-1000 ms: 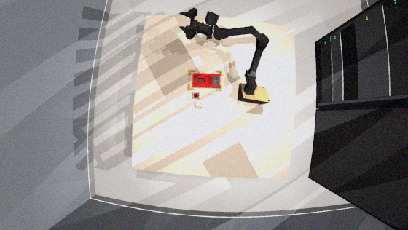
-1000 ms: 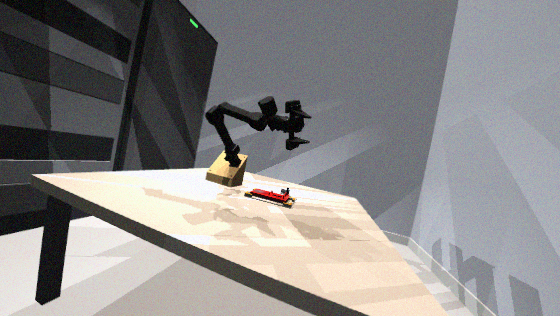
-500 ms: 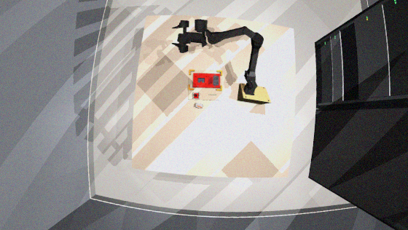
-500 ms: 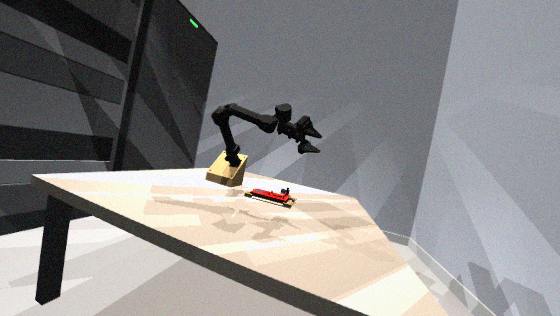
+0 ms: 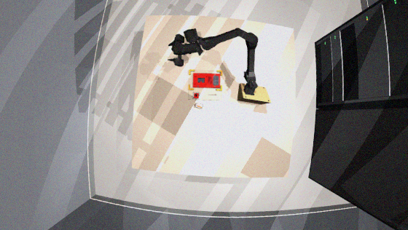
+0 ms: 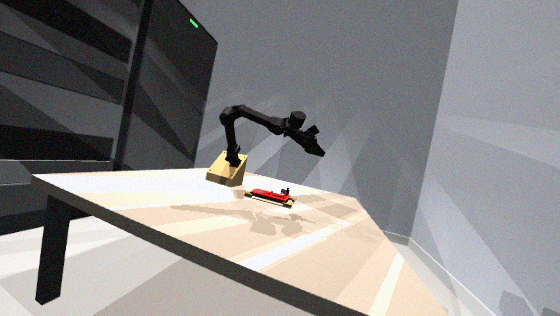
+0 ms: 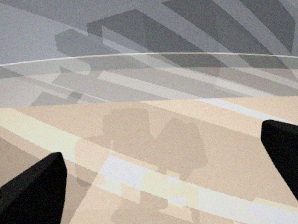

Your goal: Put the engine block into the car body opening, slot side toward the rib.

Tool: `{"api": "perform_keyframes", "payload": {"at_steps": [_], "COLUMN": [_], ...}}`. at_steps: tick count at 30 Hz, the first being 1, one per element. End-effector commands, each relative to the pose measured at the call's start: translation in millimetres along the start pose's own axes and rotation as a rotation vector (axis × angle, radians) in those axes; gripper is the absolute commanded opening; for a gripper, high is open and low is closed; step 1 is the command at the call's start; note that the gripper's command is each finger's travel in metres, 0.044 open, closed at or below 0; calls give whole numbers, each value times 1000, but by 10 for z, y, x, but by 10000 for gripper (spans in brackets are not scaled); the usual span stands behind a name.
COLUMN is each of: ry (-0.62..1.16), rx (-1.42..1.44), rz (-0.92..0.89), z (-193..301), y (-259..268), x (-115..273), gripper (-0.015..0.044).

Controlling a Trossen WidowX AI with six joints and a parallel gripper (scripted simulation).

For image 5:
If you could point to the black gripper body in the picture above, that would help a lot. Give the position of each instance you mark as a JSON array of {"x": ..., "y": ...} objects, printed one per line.
[{"x": 178, "y": 61}]

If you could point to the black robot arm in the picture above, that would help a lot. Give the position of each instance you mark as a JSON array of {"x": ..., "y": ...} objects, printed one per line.
[{"x": 210, "y": 42}]

